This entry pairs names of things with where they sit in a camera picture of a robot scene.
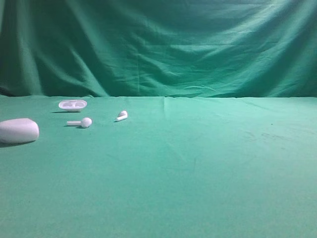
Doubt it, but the green backdrop cloth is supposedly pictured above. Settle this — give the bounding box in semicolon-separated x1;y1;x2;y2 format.
0;0;317;98

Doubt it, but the white bluetooth earbud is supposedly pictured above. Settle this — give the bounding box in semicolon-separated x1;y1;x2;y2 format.
116;111;128;121

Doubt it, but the white earbud case lid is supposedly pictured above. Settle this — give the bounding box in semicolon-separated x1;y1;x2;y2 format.
0;118;39;144

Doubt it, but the white earbud case tray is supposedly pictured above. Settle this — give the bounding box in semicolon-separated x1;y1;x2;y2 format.
58;100;87;112

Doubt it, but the white earbud near case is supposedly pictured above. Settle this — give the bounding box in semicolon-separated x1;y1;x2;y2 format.
66;118;93;128

